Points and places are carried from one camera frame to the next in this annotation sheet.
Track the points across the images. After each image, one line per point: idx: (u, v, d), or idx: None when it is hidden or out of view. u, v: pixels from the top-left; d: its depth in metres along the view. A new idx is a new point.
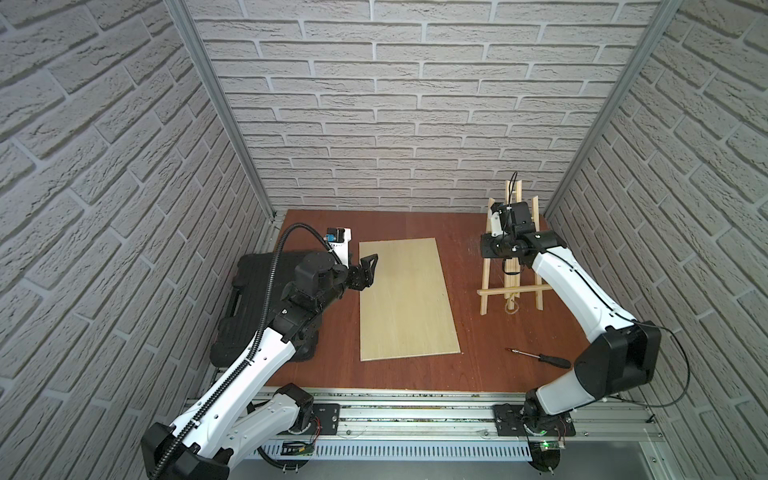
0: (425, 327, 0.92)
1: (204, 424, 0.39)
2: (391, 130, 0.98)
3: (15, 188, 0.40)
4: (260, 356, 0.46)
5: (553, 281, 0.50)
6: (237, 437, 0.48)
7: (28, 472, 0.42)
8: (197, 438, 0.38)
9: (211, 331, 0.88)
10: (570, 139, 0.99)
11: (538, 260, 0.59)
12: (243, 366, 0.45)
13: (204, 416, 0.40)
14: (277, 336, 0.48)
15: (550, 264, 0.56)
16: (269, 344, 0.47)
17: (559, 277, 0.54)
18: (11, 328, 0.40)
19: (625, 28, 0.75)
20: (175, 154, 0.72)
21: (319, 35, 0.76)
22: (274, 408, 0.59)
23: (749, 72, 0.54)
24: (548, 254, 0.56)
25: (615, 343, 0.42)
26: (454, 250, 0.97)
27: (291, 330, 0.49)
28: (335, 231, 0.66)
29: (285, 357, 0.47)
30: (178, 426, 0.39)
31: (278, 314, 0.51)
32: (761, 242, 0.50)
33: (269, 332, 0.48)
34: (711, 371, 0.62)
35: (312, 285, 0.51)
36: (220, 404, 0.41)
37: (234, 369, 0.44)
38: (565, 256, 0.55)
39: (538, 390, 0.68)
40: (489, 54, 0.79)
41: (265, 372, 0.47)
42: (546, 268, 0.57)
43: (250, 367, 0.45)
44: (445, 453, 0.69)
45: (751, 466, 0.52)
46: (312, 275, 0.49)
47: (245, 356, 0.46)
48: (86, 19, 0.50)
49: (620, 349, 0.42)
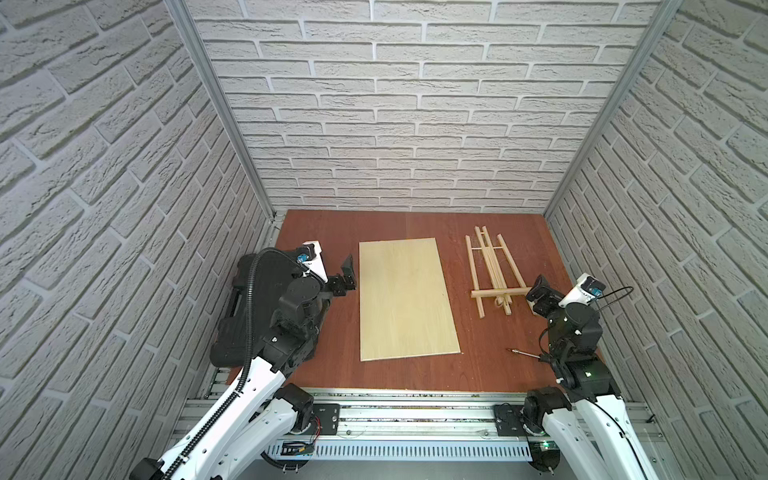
0: (426, 327, 0.92)
1: (191, 461, 0.40)
2: (391, 130, 0.98)
3: (15, 189, 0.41)
4: (249, 387, 0.46)
5: (596, 434, 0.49)
6: (228, 460, 0.49)
7: (28, 473, 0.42)
8: (185, 474, 0.39)
9: (210, 331, 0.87)
10: (570, 139, 0.99)
11: (582, 403, 0.53)
12: (233, 397, 0.45)
13: (193, 451, 0.40)
14: (266, 366, 0.48)
15: (595, 414, 0.50)
16: (258, 374, 0.48)
17: (603, 437, 0.50)
18: (11, 328, 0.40)
19: (625, 28, 0.75)
20: (175, 154, 0.72)
21: (319, 35, 0.76)
22: (267, 418, 0.58)
23: (749, 72, 0.54)
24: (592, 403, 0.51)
25: None
26: (454, 250, 0.97)
27: (281, 359, 0.49)
28: (307, 248, 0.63)
29: (273, 388, 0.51)
30: (166, 461, 0.40)
31: (268, 342, 0.51)
32: (761, 242, 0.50)
33: (260, 364, 0.49)
34: (711, 372, 0.62)
35: (297, 314, 0.50)
36: (208, 439, 0.42)
37: (224, 399, 0.45)
38: (617, 410, 0.50)
39: (549, 414, 0.64)
40: (489, 54, 0.79)
41: (252, 405, 0.47)
42: (591, 420, 0.52)
43: (239, 398, 0.45)
44: (446, 453, 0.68)
45: (752, 466, 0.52)
46: (297, 305, 0.49)
47: (235, 387, 0.46)
48: (86, 19, 0.50)
49: None
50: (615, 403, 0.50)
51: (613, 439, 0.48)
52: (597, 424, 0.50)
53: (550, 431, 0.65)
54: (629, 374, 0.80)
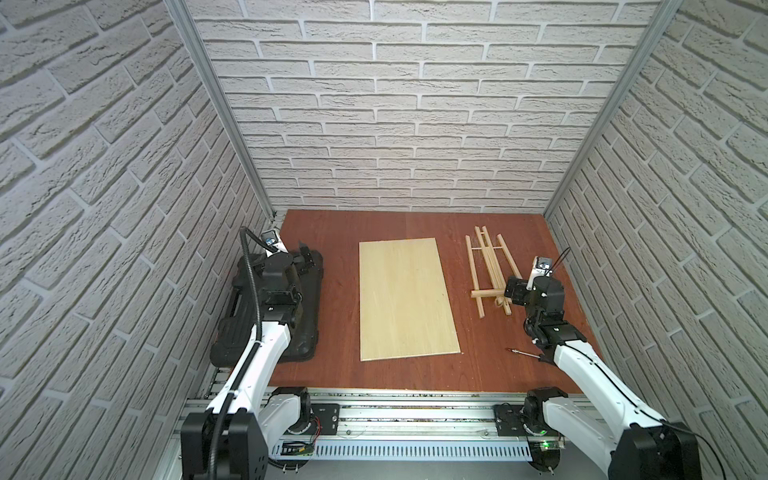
0: (426, 327, 0.92)
1: (242, 396, 0.42)
2: (391, 130, 0.98)
3: (15, 188, 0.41)
4: (267, 339, 0.52)
5: (576, 375, 0.55)
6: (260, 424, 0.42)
7: (29, 472, 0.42)
8: (240, 403, 0.42)
9: (210, 331, 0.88)
10: (570, 139, 0.99)
11: (558, 353, 0.59)
12: (256, 347, 0.50)
13: (240, 388, 0.43)
14: (275, 324, 0.55)
15: (567, 352, 0.57)
16: (273, 329, 0.54)
17: (582, 371, 0.54)
18: (11, 328, 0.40)
19: (625, 28, 0.75)
20: (175, 154, 0.72)
21: (319, 35, 0.76)
22: (276, 402, 0.59)
23: (749, 72, 0.54)
24: (564, 347, 0.58)
25: (639, 441, 0.40)
26: (454, 249, 0.96)
27: (284, 318, 0.56)
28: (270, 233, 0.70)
29: (284, 344, 0.55)
30: (216, 407, 0.41)
31: (266, 312, 0.57)
32: (761, 241, 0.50)
33: (269, 324, 0.55)
34: (710, 372, 0.62)
35: (282, 280, 0.58)
36: (249, 377, 0.45)
37: (249, 351, 0.49)
38: (585, 349, 0.56)
39: (544, 401, 0.66)
40: (489, 54, 0.79)
41: (274, 352, 0.51)
42: (567, 361, 0.57)
43: (263, 346, 0.50)
44: (446, 453, 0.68)
45: (751, 466, 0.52)
46: (280, 273, 0.57)
47: (255, 340, 0.51)
48: (86, 19, 0.50)
49: (643, 445, 0.40)
50: (585, 345, 0.57)
51: (590, 371, 0.52)
52: (571, 361, 0.56)
53: (553, 422, 0.63)
54: (629, 374, 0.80)
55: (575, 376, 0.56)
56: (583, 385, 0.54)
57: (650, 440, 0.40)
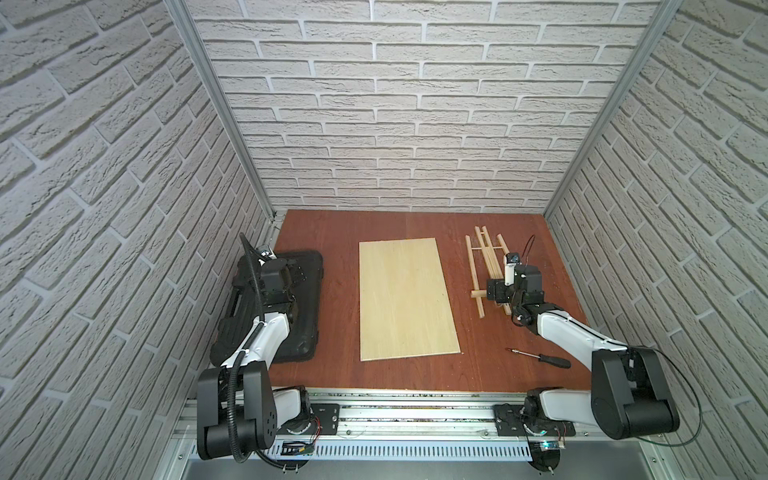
0: (425, 327, 0.92)
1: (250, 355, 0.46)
2: (391, 130, 0.98)
3: (15, 188, 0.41)
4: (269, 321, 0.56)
5: (557, 336, 0.61)
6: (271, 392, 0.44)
7: (29, 472, 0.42)
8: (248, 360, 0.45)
9: (210, 331, 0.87)
10: (570, 139, 0.99)
11: (541, 321, 0.65)
12: (260, 326, 0.55)
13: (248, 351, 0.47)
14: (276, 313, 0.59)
15: (549, 317, 0.62)
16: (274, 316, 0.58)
17: (560, 328, 0.59)
18: (11, 328, 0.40)
19: (625, 28, 0.75)
20: (175, 154, 0.72)
21: (319, 35, 0.76)
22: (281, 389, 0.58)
23: (749, 72, 0.54)
24: (544, 315, 0.64)
25: (605, 360, 0.45)
26: (454, 249, 0.96)
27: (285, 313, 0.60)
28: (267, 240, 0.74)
29: (285, 336, 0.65)
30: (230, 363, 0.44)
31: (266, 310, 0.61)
32: (761, 242, 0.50)
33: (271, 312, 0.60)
34: (710, 372, 0.62)
35: (279, 280, 0.66)
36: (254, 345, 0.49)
37: (253, 330, 0.54)
38: (561, 312, 0.63)
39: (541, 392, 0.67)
40: (489, 54, 0.79)
41: (278, 333, 0.56)
42: (549, 326, 0.63)
43: (266, 326, 0.54)
44: (446, 453, 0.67)
45: (751, 466, 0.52)
46: (277, 273, 0.65)
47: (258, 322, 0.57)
48: (86, 19, 0.50)
49: (609, 363, 0.44)
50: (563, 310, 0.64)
51: (567, 326, 0.58)
52: (551, 323, 0.62)
53: (553, 412, 0.63)
54: None
55: (556, 337, 0.61)
56: (564, 341, 0.58)
57: (614, 358, 0.45)
